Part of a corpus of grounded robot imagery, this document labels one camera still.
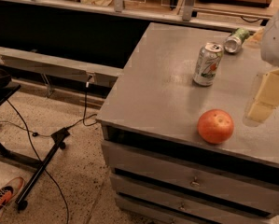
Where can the red orange apple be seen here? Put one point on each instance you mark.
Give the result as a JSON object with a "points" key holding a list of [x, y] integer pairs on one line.
{"points": [[215, 126]]}

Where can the black stand leg with casters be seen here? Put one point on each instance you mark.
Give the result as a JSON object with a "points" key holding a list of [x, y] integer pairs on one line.
{"points": [[58, 138]]}

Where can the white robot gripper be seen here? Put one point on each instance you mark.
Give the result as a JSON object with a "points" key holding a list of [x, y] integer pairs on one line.
{"points": [[276, 37]]}

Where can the grey metal bench rail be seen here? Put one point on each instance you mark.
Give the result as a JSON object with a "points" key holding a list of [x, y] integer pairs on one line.
{"points": [[96, 74]]}

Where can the grey drawer cabinet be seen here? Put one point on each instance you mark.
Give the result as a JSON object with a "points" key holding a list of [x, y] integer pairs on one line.
{"points": [[160, 165]]}

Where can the lying green soda can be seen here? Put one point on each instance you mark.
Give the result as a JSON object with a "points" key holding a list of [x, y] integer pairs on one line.
{"points": [[233, 43]]}

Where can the upright silver 7up can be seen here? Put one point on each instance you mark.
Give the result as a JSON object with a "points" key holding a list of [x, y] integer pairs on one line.
{"points": [[210, 56]]}

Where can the orange black sneaker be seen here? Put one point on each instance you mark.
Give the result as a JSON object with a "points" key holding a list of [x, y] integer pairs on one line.
{"points": [[9, 191]]}

